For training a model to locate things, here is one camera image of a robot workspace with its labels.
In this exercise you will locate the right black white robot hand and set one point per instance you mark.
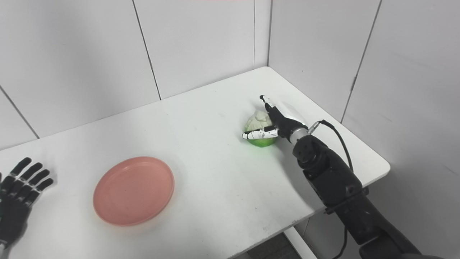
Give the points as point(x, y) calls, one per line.
point(278, 122)

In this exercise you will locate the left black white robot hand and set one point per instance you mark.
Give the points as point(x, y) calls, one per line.
point(19, 201)

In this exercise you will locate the green white cabbage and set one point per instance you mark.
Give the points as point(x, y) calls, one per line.
point(258, 126)

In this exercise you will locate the pink round plate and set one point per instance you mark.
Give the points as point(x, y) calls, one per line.
point(133, 190)

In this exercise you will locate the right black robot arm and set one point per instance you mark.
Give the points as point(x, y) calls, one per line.
point(345, 190)

